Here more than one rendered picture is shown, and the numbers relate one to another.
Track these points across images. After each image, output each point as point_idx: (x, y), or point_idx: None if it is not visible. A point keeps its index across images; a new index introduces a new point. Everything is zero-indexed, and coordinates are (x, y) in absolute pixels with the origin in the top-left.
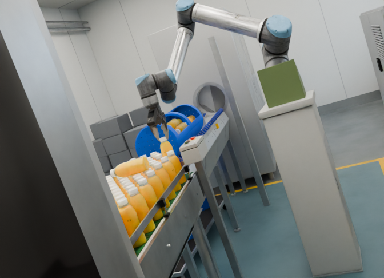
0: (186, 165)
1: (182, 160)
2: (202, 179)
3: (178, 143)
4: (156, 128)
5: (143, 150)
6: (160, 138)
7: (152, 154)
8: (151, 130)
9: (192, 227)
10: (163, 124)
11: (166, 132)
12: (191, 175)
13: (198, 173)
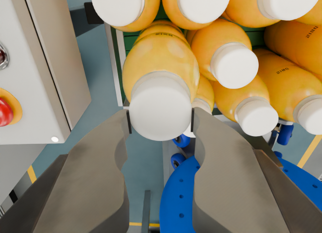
0: (96, 21)
1: (172, 159)
2: (72, 8)
3: (162, 198)
4: (202, 208)
5: (319, 209)
6: (176, 94)
7: (265, 105)
8: (293, 203)
9: None
10: (44, 228)
11: (89, 135)
12: (121, 58)
13: (70, 9)
